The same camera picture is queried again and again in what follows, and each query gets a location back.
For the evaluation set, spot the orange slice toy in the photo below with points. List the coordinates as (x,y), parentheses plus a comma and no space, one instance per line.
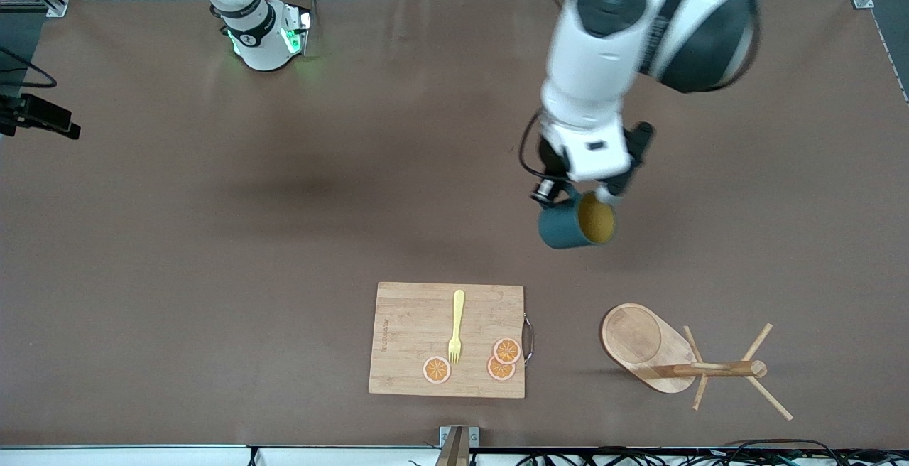
(506,350)
(497,372)
(437,370)

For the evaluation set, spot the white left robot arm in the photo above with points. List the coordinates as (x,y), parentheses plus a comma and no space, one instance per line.
(603,61)

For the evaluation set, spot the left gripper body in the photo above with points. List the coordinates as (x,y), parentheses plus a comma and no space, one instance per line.
(637,145)

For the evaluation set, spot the metal table bracket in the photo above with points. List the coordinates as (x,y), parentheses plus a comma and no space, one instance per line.
(454,445)

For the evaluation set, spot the teal cup yellow inside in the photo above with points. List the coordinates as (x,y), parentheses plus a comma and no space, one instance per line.
(561,228)

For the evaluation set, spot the yellow plastic fork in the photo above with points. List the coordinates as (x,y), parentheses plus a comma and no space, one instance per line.
(458,310)

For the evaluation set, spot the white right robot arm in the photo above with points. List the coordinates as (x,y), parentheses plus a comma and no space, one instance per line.
(259,40)

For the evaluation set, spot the wooden mug rack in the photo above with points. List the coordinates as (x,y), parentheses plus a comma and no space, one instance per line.
(632,338)

